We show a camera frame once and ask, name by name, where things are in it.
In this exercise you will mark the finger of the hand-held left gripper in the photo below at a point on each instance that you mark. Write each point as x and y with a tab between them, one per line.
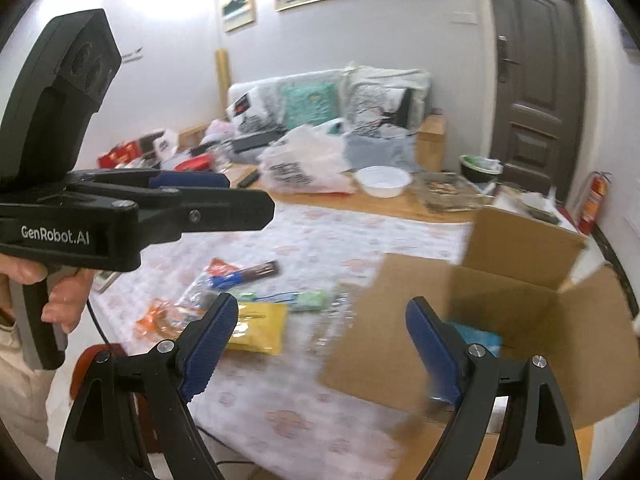
220	212
190	180

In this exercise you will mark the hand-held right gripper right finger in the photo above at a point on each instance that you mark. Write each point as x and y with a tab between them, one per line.
432	350

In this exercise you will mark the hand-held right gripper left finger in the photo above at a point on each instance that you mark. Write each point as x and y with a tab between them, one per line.
210	345

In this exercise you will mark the teal snack packet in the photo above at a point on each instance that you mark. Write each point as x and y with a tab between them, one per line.
475	337

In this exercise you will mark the brown cardboard box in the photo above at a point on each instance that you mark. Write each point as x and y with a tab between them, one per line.
390	330

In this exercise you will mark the orange clear snack packet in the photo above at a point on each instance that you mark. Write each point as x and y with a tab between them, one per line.
162	322

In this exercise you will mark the yellow snack packet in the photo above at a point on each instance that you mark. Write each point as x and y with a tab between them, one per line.
260	327

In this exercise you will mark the blue and red snack packet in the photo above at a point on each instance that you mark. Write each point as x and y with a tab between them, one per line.
217	277

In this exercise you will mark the dark brown snack bar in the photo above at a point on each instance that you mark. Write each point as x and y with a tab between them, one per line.
260	271

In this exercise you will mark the green snack packet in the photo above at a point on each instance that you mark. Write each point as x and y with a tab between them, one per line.
300	300

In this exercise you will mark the clear beige snack packet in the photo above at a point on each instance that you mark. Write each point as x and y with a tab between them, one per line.
340	310

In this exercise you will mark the person's left hand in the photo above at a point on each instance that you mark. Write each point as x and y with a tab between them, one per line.
70	300

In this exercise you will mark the red lidded container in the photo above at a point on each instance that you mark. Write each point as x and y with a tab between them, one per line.
195	164

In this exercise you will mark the white carton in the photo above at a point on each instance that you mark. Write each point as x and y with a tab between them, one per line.
166	144

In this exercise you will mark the black remote control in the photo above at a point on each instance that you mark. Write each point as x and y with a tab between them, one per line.
247	178

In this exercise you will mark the red box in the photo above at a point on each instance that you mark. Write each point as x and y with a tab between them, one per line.
120	155

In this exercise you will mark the black flat box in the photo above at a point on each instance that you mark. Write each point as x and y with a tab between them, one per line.
257	141

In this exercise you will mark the black and white cushion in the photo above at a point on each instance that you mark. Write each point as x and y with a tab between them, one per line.
250	107

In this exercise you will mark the white plastic bag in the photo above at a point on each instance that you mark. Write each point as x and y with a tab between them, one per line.
305	160

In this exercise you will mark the red stool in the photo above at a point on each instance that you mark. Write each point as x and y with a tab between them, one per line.
82	365

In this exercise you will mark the teal patterned cushion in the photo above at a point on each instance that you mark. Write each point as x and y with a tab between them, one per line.
306	102

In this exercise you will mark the glass tray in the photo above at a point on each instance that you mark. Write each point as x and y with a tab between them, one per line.
447	190

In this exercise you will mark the white bowl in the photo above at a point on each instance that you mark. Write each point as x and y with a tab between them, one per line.
382	180

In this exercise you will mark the grey cloth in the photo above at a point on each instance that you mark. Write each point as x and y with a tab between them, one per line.
380	150

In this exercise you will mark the small framed landscape painting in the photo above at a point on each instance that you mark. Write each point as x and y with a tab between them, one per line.
238	7

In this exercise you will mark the green instant noodle bowl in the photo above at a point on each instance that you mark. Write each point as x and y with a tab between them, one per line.
480	167

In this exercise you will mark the person's beige clothing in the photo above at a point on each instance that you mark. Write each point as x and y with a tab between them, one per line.
25	385

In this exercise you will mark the white tree print cushion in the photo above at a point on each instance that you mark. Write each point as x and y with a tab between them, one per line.
385	95

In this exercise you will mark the red fire extinguisher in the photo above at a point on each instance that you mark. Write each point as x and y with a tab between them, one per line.
592	205

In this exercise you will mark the dark brown door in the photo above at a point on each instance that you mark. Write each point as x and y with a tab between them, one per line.
540	85

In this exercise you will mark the framed picture with blue tones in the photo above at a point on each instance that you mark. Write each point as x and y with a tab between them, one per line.
631	35

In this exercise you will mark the wooden sofa post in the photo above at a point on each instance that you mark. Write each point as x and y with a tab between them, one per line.
222	85

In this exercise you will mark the white light switch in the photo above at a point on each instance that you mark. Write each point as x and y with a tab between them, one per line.
461	17

